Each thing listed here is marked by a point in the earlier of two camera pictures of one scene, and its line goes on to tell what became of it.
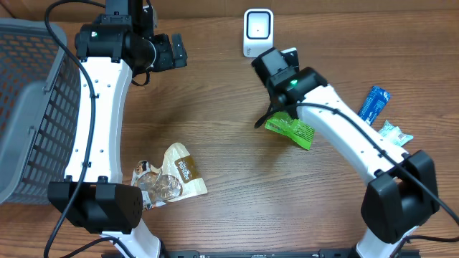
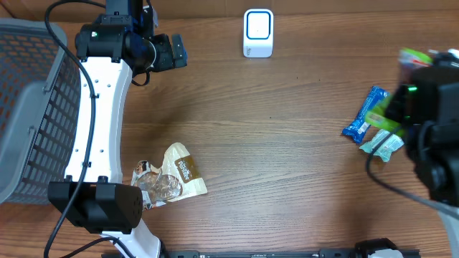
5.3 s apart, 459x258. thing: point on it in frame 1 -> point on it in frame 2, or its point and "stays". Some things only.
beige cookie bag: [178, 178] stays
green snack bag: [280, 122] -> [380, 115]
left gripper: [168, 59] stays
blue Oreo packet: [374, 104] stays
